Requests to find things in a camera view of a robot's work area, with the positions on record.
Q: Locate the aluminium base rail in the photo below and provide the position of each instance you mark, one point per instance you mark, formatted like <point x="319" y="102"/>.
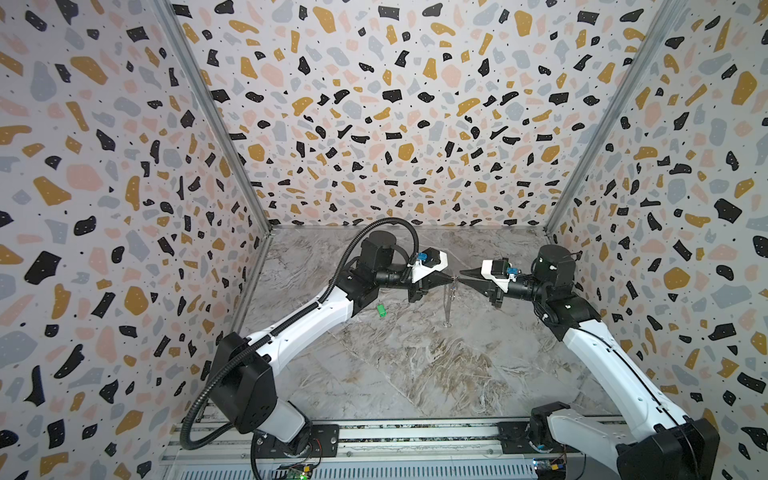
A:
<point x="462" y="448"/>

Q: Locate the right electronics board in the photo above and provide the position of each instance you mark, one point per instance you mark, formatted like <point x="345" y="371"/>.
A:
<point x="550" y="469"/>

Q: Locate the aluminium corner post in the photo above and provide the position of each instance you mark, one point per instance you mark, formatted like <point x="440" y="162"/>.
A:
<point x="663" y="21"/>
<point x="164" y="12"/>

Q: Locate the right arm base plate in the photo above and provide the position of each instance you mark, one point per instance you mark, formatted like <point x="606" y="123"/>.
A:
<point x="514" y="438"/>

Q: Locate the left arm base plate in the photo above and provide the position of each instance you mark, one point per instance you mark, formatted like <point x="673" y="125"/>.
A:
<point x="318" y="440"/>

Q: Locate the electronics board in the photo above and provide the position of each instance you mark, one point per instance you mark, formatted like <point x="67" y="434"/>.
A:
<point x="298" y="471"/>
<point x="550" y="469"/>

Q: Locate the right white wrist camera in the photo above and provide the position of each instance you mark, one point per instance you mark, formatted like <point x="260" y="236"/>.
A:
<point x="499" y="272"/>

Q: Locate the left aluminium corner post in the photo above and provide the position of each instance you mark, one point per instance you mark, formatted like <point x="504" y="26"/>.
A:
<point x="164" y="12"/>

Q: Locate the left electronics board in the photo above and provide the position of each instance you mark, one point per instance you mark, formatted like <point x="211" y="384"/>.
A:
<point x="298" y="471"/>

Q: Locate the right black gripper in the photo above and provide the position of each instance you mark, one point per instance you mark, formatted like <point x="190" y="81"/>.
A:
<point x="495" y="291"/>

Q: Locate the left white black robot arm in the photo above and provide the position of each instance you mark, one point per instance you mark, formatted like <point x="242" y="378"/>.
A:
<point x="242" y="383"/>

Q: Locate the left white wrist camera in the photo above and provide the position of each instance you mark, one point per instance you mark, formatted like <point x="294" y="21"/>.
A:
<point x="427" y="262"/>

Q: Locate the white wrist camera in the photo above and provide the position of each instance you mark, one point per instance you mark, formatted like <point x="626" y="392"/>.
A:
<point x="427" y="262"/>
<point x="499" y="272"/>

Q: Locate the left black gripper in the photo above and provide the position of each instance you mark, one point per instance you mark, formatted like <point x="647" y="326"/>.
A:
<point x="414" y="285"/>

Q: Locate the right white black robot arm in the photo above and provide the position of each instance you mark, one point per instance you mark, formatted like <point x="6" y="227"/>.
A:
<point x="657" y="439"/>

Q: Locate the right aluminium corner post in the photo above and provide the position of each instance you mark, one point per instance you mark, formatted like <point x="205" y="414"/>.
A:
<point x="663" y="21"/>

